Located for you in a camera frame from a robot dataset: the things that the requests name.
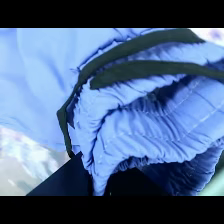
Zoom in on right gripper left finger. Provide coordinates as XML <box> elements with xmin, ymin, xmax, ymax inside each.
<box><xmin>26</xmin><ymin>151</ymin><xmax>95</xmax><ymax>197</ymax></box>

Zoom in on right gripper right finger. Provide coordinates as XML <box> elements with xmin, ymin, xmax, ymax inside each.
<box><xmin>103</xmin><ymin>166</ymin><xmax>171</xmax><ymax>197</ymax></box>

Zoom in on blue pants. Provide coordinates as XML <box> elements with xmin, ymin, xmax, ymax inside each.
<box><xmin>0</xmin><ymin>27</ymin><xmax>224</xmax><ymax>197</ymax></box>

